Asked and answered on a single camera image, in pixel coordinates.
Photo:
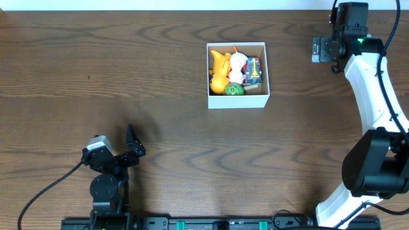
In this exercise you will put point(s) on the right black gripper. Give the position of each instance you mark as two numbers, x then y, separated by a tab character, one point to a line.
322	50

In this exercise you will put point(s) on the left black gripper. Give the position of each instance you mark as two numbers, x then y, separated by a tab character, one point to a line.
118	159

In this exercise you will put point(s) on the red grey toy car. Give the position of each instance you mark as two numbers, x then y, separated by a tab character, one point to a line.
252	71

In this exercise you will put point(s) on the white cardboard box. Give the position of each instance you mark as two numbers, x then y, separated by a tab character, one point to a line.
255	98

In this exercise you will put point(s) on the wooden pig rattle drum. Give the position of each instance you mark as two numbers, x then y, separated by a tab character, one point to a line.
250	87

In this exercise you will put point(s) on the white pink chicken toy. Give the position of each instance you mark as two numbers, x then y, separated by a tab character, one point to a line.
237	61

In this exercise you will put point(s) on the green number ball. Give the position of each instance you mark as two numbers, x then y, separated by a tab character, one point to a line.
233	89

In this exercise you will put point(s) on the orange rubber dinosaur toy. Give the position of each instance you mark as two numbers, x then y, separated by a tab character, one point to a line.
219	72

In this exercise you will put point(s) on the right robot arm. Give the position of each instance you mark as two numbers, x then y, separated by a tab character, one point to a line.
376	168

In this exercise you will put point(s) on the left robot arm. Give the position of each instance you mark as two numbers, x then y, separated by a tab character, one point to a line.
110	189

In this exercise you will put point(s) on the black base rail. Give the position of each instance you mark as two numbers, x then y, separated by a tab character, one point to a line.
281	221

